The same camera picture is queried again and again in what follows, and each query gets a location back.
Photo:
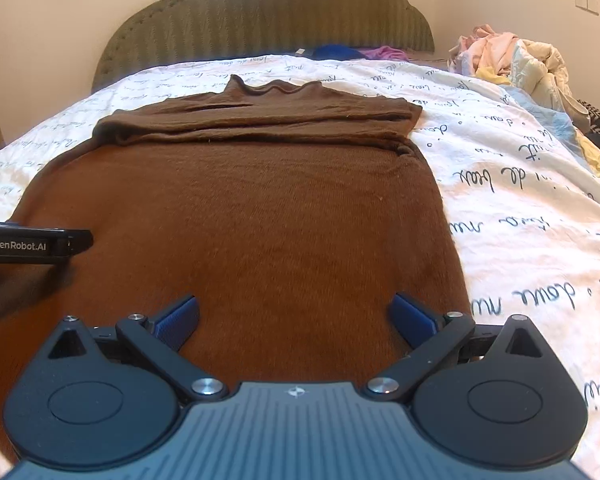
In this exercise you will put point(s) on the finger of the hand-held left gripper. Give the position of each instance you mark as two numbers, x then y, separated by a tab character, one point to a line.
81	241

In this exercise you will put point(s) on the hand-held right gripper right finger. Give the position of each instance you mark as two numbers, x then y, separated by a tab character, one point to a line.
410	317

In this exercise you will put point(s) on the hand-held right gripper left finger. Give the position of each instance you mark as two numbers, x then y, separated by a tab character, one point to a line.
177	322

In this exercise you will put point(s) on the brown knitted sweater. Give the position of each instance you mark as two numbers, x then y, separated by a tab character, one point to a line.
260	220

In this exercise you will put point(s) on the white printed bed cover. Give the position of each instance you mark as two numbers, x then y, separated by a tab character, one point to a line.
520	210

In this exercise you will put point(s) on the light blue blanket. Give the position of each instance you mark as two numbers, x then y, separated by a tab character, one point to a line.
565	127

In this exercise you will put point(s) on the yellow cloth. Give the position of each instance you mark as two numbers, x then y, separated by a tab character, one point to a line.
492	77

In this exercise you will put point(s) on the purple cloth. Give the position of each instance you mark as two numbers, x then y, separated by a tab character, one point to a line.
385	53

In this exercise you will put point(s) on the blue cloth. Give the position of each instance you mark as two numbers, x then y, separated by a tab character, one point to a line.
337	52

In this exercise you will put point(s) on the pink garment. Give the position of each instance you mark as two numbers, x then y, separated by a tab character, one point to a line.
487	50

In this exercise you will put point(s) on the cream puffy jacket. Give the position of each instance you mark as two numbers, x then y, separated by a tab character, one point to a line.
545	72

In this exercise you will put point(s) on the green padded headboard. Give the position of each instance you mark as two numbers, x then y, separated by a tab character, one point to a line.
260	15

